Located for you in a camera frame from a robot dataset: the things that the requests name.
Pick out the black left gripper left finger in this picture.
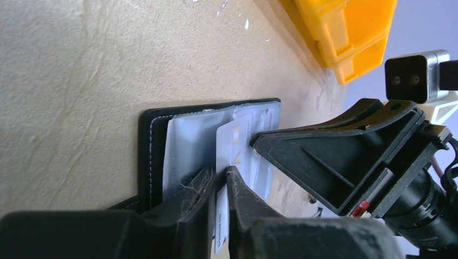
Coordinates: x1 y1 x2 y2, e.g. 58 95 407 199
1 168 217 258

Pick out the yellow three-compartment tray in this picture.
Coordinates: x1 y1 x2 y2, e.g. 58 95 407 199
280 0 397 85

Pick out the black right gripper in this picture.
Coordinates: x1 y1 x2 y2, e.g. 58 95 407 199
251 98 457 250

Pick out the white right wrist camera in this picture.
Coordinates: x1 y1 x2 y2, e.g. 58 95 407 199
384 49 457 125

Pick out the black leather card holder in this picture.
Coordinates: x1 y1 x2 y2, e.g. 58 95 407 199
112 98 281 214

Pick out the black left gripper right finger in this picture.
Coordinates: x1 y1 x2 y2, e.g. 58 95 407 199
228 175 404 258

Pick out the white credit card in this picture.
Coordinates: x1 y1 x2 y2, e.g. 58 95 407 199
214 112 253 254

